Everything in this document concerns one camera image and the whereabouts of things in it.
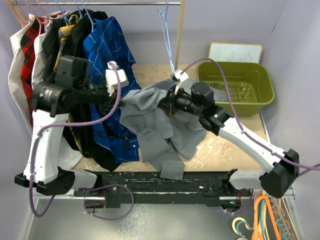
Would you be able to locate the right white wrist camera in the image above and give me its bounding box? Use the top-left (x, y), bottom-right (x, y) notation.
top-left (171, 69), bottom-right (190, 95)

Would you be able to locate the small whiteboard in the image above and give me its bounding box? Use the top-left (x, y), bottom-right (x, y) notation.
top-left (208, 42), bottom-right (263, 64)

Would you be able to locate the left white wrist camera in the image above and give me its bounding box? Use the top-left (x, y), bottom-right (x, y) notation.
top-left (105, 61), bottom-right (129, 97)

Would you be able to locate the pink hanger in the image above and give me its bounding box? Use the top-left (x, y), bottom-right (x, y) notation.
top-left (5, 0), bottom-right (53, 27)

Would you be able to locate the olive green plastic bin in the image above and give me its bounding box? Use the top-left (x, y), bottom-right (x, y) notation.
top-left (197, 61), bottom-right (275, 117)

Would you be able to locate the light blue hanger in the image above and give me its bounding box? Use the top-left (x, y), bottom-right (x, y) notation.
top-left (158, 1), bottom-right (175, 73)

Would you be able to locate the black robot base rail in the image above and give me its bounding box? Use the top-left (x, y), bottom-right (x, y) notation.
top-left (74, 171), bottom-right (252, 210)

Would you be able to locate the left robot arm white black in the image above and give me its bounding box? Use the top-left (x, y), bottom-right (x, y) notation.
top-left (14, 55), bottom-right (128, 196)

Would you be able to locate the yellow plaid shirt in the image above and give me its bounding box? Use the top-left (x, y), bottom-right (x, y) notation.
top-left (54, 13), bottom-right (84, 152)

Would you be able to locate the yellow hanger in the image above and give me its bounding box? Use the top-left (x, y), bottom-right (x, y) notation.
top-left (266, 194), bottom-right (300, 240)

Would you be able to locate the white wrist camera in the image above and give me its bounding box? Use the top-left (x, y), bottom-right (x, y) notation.
top-left (105, 61), bottom-right (129, 97)
top-left (171, 69), bottom-right (190, 95)

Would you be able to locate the metal clothes rail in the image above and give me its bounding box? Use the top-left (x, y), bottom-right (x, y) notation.
top-left (8, 1), bottom-right (183, 6)

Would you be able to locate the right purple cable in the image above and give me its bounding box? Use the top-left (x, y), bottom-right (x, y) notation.
top-left (181, 58), bottom-right (320, 173)

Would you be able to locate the beige shirt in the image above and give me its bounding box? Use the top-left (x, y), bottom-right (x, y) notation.
top-left (8, 23), bottom-right (33, 135)

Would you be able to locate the black dark shirt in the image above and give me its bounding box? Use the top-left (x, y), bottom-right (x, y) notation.
top-left (42, 19), bottom-right (65, 79)

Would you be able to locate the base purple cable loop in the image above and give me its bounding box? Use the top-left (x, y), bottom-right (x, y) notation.
top-left (83, 181), bottom-right (135, 221)

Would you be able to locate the red plaid shirt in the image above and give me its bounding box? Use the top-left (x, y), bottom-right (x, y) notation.
top-left (20, 20), bottom-right (40, 125)

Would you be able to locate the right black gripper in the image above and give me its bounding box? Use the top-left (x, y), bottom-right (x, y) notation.
top-left (155, 84), bottom-right (203, 117)

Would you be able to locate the blue plaid shirt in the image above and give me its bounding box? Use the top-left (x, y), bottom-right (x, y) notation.
top-left (83, 16), bottom-right (141, 163)

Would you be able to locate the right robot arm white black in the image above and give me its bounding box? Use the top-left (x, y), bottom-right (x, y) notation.
top-left (158, 82), bottom-right (299, 198)

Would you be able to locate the grey shirt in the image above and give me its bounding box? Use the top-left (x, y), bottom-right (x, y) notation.
top-left (119, 79), bottom-right (207, 180)

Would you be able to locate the wooden clothes rack frame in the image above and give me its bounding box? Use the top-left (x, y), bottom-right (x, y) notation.
top-left (4, 0), bottom-right (186, 71)

